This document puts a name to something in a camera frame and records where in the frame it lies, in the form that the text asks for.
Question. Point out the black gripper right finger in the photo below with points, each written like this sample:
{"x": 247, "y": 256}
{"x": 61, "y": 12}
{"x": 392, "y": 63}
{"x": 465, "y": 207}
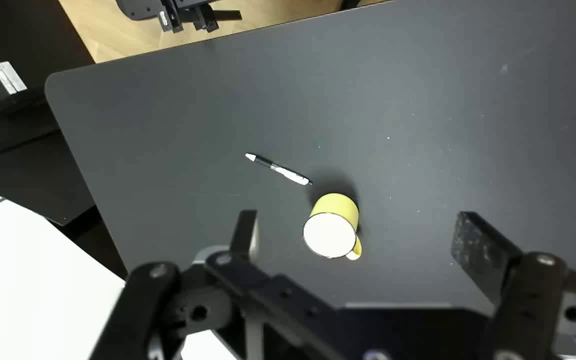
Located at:
{"x": 529, "y": 300}

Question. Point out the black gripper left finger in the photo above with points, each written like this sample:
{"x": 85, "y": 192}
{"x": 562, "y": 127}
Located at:
{"x": 160, "y": 306}

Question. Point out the black and white pen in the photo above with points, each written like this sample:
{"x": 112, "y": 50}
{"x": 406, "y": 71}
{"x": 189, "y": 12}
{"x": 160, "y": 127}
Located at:
{"x": 288, "y": 173}

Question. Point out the yellow mug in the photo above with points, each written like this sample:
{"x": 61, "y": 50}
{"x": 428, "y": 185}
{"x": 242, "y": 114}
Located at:
{"x": 332, "y": 223}

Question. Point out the white table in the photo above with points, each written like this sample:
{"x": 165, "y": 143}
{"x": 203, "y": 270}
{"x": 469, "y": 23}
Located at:
{"x": 29, "y": 286}

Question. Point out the small white box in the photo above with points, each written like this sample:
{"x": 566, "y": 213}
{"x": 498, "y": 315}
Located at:
{"x": 8, "y": 76}

